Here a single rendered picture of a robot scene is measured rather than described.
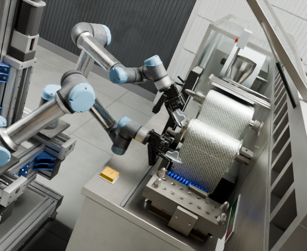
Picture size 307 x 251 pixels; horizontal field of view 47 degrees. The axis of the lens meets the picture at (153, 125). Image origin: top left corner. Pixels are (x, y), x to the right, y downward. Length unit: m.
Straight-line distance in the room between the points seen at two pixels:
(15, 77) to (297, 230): 1.40
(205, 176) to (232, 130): 0.30
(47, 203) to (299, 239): 1.94
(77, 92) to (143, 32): 3.51
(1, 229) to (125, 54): 3.30
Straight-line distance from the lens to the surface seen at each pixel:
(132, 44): 4.97
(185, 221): 1.60
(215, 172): 1.69
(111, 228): 1.71
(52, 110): 1.50
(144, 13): 4.87
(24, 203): 2.51
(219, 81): 1.89
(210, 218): 1.61
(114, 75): 1.61
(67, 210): 2.83
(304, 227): 0.80
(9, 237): 2.28
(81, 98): 1.47
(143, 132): 1.69
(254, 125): 1.89
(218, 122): 1.85
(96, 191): 1.66
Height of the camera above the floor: 1.95
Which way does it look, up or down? 26 degrees down
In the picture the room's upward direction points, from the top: 24 degrees clockwise
